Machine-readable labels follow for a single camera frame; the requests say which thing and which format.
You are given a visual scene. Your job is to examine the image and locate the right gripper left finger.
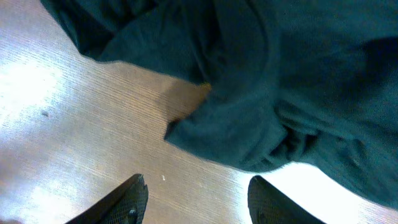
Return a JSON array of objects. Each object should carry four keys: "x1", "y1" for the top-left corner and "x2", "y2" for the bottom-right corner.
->
[{"x1": 67, "y1": 174, "x2": 149, "y2": 224}]

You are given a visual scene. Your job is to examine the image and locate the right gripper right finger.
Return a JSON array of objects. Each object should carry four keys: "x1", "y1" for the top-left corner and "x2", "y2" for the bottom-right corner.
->
[{"x1": 248, "y1": 175, "x2": 325, "y2": 224}]

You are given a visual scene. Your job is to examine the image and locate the black Nike t-shirt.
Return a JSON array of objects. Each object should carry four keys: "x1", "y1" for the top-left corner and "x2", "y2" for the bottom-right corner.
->
[{"x1": 43, "y1": 0, "x2": 397, "y2": 208}]

